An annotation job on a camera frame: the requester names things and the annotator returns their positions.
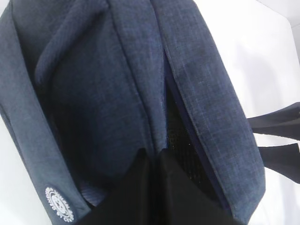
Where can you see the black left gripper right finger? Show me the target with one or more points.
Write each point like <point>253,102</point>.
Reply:
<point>183,202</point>

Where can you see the dark blue fabric bag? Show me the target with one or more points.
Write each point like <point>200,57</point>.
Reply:
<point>85,84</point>

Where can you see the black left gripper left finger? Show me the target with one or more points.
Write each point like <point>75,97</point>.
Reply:
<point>131,202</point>

